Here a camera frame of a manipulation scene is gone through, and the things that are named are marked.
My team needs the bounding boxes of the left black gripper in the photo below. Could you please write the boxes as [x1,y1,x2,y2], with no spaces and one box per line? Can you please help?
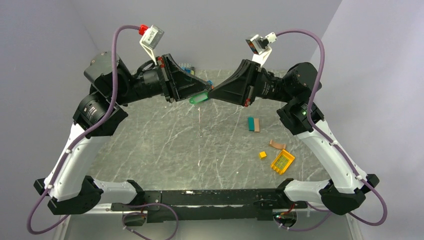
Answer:
[115,54,215,106]

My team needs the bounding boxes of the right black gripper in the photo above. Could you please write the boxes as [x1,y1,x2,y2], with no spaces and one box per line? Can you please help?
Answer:
[207,58,294,107]

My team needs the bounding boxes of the green key tag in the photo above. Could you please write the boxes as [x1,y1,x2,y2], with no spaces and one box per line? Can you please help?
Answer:
[189,92,209,105]

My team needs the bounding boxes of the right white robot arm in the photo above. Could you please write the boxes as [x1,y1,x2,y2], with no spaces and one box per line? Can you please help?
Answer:
[208,59,379,215]

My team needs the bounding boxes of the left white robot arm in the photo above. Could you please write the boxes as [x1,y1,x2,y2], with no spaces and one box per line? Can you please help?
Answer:
[34,51,212,215]

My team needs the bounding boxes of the blue brick stack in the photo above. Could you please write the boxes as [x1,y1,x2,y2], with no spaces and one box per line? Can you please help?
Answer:
[178,63,195,75]

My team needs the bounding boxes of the teal and tan brick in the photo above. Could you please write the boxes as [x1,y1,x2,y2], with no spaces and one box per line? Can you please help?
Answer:
[247,117,260,133]

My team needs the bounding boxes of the tan curved brick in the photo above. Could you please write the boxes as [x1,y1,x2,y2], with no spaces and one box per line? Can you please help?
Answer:
[268,139,287,150]

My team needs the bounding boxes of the small yellow brick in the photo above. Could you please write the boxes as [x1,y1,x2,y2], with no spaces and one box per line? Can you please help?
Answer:
[258,151,267,160]

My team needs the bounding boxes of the yellow window brick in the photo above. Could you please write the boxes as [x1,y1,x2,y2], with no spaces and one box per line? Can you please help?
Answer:
[270,149,295,175]

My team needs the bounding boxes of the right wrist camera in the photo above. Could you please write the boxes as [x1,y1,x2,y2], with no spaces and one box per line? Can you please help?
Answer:
[245,32,277,68]

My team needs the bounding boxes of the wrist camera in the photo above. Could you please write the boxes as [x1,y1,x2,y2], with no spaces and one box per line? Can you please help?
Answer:
[138,24,165,66]
[245,32,277,68]

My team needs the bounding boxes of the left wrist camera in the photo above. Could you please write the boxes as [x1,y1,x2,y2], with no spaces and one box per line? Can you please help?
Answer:
[138,24,165,66]

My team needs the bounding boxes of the black base frame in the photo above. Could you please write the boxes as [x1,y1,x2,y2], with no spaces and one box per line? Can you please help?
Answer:
[111,188,307,223]

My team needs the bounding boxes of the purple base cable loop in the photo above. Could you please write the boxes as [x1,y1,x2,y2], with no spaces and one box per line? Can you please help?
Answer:
[121,202,181,240]

